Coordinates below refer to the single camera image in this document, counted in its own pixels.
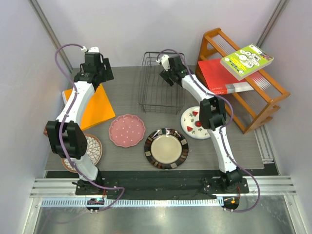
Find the black wire dish rack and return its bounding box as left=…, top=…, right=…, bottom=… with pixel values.
left=138, top=51, right=185, bottom=114

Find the pink polka dot plate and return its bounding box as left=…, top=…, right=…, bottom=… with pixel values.
left=109, top=114, right=146, bottom=148

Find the black rimmed beige plate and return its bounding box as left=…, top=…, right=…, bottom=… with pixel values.
left=144, top=128, right=189, bottom=170

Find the brown floral pattern plate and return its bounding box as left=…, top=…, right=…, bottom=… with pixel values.
left=61, top=134, right=102, bottom=174

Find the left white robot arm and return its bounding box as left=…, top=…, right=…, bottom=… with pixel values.
left=46, top=47, right=114, bottom=195

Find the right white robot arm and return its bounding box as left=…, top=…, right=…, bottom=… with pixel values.
left=156, top=54, right=242, bottom=193

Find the orange wooden shelf rack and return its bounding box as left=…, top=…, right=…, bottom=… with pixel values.
left=198, top=28, right=290, bottom=134

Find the orange folder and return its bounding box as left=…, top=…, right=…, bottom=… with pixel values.
left=56, top=81, right=115, bottom=131

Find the red file folder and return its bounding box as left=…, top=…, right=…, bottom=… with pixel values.
left=197, top=58, right=253, bottom=95

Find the white watermelon pattern plate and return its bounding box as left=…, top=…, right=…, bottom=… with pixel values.
left=180, top=106, right=210, bottom=140

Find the green cover book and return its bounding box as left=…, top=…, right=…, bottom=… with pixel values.
left=220, top=44, right=274, bottom=81

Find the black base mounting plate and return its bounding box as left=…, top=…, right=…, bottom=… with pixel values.
left=76, top=170, right=249, bottom=200

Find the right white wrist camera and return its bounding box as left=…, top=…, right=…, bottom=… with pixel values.
left=156, top=54, right=170, bottom=71

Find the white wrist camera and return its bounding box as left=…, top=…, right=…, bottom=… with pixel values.
left=81, top=46, right=100, bottom=53
left=156, top=54, right=170, bottom=71

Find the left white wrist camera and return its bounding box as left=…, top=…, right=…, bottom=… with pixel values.
left=81, top=46, right=100, bottom=53

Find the aluminium rail frame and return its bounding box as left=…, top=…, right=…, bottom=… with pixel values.
left=24, top=126, right=311, bottom=234

